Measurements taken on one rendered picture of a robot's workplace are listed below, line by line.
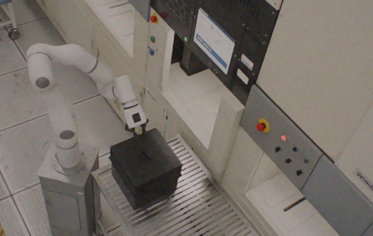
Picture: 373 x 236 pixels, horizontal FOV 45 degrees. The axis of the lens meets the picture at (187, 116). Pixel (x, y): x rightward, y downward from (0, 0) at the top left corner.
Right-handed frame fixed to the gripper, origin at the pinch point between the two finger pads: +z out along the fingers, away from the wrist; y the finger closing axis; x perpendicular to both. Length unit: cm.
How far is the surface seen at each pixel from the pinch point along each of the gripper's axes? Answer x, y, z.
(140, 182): -7.9, -10.7, 21.1
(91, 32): 133, 36, -64
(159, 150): 0.9, 7.5, 12.3
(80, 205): 48, -32, 35
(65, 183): 36, -38, 16
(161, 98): 46, 38, -7
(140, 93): 78, 37, -11
